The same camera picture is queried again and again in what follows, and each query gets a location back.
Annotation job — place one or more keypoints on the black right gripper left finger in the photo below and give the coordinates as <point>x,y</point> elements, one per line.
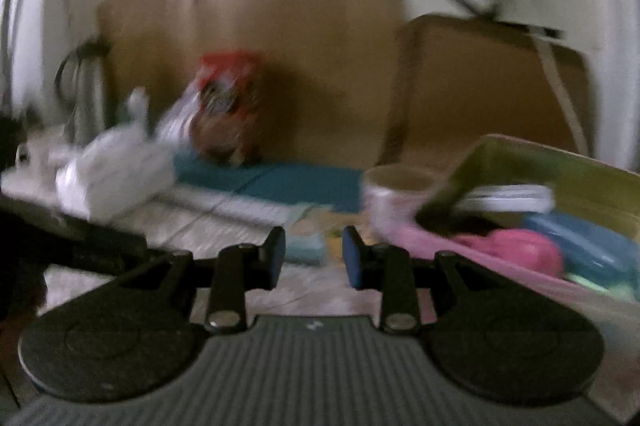
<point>236,270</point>

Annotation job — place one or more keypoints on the white plastic bag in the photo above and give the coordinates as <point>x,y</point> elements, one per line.
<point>119,170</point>

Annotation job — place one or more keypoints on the pink and yellow storage box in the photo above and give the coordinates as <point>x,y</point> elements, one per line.
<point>589,209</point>

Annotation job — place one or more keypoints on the teal striped cloth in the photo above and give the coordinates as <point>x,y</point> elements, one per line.
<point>283,183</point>

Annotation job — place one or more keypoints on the light blue soft pouch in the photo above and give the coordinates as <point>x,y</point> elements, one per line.
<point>597,254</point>

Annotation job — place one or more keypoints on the white wipes pack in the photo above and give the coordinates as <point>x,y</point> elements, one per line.
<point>519,198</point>

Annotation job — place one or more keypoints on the white mug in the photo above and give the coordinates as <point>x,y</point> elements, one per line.
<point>390,196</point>

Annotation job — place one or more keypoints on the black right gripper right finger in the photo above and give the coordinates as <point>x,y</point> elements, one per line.
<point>392,272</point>

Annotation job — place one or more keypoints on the small brown cardboard box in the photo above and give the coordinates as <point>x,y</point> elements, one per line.
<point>459,79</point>

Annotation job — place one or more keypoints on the large brown cardboard board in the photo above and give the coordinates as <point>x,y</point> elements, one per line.
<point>331,64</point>

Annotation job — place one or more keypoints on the patterned beige tablecloth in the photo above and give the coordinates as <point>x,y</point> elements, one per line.
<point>170,223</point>

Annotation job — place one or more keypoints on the red snack bag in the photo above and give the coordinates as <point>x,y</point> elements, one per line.
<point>224,129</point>

